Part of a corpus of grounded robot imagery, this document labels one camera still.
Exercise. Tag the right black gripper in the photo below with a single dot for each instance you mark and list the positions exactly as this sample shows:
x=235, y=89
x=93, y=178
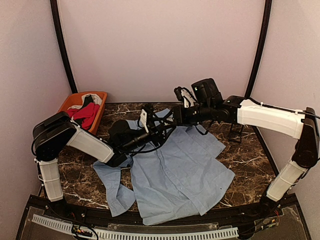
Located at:
x=179, y=110

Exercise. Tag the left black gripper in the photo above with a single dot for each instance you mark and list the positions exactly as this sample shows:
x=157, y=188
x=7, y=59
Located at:
x=159, y=137

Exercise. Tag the light blue shirt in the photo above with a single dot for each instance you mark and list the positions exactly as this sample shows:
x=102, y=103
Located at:
x=181, y=179

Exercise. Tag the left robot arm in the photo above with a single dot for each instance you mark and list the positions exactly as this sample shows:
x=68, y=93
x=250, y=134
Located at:
x=59, y=132

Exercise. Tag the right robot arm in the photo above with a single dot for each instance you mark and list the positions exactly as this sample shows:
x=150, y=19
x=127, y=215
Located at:
x=300, y=125

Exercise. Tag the black brooch holder stand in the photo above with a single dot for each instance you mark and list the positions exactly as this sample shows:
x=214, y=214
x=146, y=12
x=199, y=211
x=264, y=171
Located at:
x=235, y=133

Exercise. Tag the white cloth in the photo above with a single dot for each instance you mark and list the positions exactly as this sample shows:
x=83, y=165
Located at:
x=91, y=98

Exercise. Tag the red cloth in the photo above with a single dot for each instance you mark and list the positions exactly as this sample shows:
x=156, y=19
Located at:
x=84, y=116

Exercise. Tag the orange plastic basket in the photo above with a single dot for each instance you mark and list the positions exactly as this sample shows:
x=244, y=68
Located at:
x=77, y=99

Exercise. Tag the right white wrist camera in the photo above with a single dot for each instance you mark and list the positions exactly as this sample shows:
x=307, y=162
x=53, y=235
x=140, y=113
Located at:
x=185, y=96

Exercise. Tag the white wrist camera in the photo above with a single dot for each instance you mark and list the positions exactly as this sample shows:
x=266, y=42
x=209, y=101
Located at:
x=143, y=119
x=185, y=96

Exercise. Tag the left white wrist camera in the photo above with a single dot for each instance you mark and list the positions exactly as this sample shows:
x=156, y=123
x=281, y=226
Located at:
x=143, y=119

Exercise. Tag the black right frame pole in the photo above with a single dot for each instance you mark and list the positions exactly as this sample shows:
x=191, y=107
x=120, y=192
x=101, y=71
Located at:
x=260, y=48

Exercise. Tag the black frame pole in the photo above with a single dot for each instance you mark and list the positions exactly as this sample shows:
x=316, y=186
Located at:
x=62, y=45
x=260, y=48

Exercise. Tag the white perforated cable tray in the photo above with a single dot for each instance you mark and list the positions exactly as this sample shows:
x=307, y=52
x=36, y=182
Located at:
x=120, y=233

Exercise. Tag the black left frame pole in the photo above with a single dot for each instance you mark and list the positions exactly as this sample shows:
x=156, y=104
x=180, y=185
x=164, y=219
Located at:
x=62, y=45

